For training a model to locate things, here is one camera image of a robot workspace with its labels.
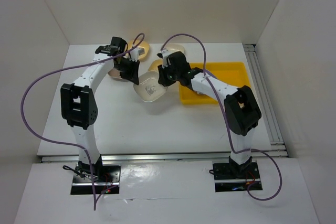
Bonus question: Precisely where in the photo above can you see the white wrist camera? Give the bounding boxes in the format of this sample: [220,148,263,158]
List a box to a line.
[129,47,146,62]
[157,48,171,68]

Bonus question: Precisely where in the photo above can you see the brown panda plate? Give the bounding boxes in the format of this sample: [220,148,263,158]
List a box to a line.
[108,68,125,81]

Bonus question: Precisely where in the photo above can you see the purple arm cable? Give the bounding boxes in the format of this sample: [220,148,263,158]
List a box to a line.
[160,34,283,201]
[20,33,145,211]

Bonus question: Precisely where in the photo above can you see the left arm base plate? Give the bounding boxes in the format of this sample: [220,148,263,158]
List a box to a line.
[63,164,121,196]

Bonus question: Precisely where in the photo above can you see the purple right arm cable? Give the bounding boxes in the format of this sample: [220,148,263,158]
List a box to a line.
[160,34,283,201]

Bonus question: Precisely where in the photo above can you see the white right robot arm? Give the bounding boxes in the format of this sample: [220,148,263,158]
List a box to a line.
[157,49,261,178]

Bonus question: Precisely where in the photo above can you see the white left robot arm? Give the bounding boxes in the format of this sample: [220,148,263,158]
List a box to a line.
[60,46,144,182]

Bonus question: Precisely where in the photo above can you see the yellow panda plate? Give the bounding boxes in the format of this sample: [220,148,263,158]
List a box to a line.
[148,59,162,72]
[129,40,150,62]

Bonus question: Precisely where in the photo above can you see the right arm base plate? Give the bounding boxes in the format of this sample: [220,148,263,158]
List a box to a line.
[209,162,263,193]

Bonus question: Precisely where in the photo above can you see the cream panda plate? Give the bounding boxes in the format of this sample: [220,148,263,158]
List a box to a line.
[164,43,185,54]
[133,71,167,102]

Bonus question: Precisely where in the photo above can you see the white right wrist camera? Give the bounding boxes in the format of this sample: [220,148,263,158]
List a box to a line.
[157,48,171,68]

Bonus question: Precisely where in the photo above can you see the aluminium side rail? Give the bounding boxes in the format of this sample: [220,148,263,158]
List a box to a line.
[243,44,289,158]

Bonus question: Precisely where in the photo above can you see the yellow plastic bin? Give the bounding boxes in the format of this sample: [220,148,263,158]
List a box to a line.
[178,62,251,105]

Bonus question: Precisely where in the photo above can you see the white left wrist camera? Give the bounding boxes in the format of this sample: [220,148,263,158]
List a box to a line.
[129,47,146,62]

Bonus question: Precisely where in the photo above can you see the aluminium front rail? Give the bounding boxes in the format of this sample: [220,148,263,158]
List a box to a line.
[39,151,289,163]

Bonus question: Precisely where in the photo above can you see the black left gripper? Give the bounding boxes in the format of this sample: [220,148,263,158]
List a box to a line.
[113,58,140,85]

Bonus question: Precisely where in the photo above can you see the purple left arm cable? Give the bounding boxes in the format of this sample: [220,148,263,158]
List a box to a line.
[20,33,145,211]

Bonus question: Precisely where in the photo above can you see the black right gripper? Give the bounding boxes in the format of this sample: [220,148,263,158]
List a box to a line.
[157,61,180,87]

